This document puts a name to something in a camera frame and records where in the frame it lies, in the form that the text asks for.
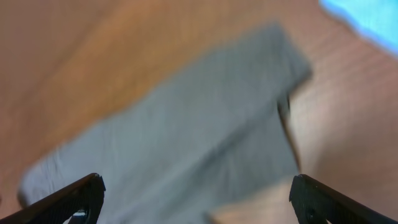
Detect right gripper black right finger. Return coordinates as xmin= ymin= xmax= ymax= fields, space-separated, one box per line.
xmin=289 ymin=174 xmax=397 ymax=224

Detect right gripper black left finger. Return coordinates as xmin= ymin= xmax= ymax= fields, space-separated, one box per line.
xmin=1 ymin=173 xmax=106 ymax=224

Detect grey shorts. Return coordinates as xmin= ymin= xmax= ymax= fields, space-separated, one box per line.
xmin=19 ymin=24 xmax=311 ymax=223

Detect light blue garment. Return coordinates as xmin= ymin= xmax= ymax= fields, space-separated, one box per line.
xmin=319 ymin=0 xmax=397 ymax=57

